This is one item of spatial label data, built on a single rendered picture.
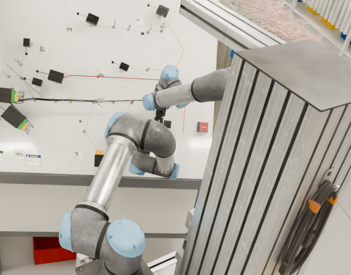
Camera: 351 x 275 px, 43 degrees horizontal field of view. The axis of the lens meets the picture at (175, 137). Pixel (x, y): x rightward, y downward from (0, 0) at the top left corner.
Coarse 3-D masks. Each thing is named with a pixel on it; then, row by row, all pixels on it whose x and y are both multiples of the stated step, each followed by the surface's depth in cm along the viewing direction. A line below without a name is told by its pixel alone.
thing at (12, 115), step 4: (8, 108) 208; (12, 108) 208; (4, 112) 208; (8, 112) 209; (12, 112) 208; (16, 112) 209; (4, 116) 208; (8, 116) 208; (12, 116) 209; (16, 116) 209; (20, 116) 209; (24, 116) 210; (8, 120) 208; (12, 120) 208; (16, 120) 209; (20, 120) 209; (12, 124) 208; (16, 124) 209
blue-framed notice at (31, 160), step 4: (28, 156) 224; (32, 156) 224; (36, 156) 224; (40, 156) 225; (28, 160) 224; (32, 160) 224; (36, 160) 224; (40, 160) 225; (28, 164) 224; (32, 164) 224; (36, 164) 224; (40, 164) 225
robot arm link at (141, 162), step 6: (138, 150) 197; (132, 156) 198; (138, 156) 196; (144, 156) 197; (150, 156) 199; (132, 162) 197; (138, 162) 196; (144, 162) 196; (150, 162) 196; (132, 168) 197; (138, 168) 196; (144, 168) 196; (150, 168) 196; (138, 174) 198
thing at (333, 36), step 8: (288, 0) 609; (296, 0) 576; (296, 8) 585; (304, 8) 590; (304, 16) 562; (312, 16) 567; (320, 16) 573; (312, 24) 543; (320, 24) 548; (320, 32) 527; (328, 32) 528; (336, 32) 533; (336, 40) 510; (344, 40) 514; (344, 48) 484
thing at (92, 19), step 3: (84, 15) 221; (90, 15) 220; (93, 15) 221; (87, 18) 220; (90, 18) 221; (93, 18) 221; (96, 18) 221; (87, 21) 221; (90, 21) 220; (93, 21) 221; (96, 21) 221; (90, 24) 229; (93, 24) 222; (96, 24) 224
